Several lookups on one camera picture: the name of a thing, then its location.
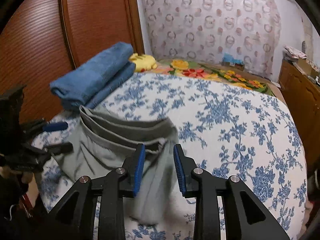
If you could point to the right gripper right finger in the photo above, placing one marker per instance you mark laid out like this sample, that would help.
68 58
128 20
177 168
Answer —
246 217

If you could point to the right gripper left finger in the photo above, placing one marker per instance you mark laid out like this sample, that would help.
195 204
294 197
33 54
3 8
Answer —
73 216

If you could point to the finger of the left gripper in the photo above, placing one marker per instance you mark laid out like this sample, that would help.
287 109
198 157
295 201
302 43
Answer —
53 126
53 149

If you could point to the grey pants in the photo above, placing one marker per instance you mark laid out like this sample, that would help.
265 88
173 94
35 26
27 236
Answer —
101 142

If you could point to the person's left hand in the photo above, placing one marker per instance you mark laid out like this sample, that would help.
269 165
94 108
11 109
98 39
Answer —
8 173

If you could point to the folded blue jeans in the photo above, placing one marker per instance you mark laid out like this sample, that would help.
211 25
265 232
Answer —
96 79

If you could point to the blue floral bed sheet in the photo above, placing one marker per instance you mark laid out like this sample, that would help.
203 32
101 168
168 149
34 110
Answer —
228 131

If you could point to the wooden slatted headboard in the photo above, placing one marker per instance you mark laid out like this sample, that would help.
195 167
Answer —
42 40

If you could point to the yellow plush toy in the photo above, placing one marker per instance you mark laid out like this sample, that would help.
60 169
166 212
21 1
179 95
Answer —
143 62

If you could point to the wooden dresser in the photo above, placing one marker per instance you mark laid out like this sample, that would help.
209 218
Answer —
302 99

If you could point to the colourful floral blanket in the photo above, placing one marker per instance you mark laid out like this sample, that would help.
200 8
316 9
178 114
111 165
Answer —
229 75

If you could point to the blue box by curtain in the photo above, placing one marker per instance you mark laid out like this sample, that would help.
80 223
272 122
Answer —
229 60

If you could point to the stack of papers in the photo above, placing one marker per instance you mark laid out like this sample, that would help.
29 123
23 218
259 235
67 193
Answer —
295 53

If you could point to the patterned pink curtain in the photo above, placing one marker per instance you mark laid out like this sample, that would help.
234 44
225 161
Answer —
208 30

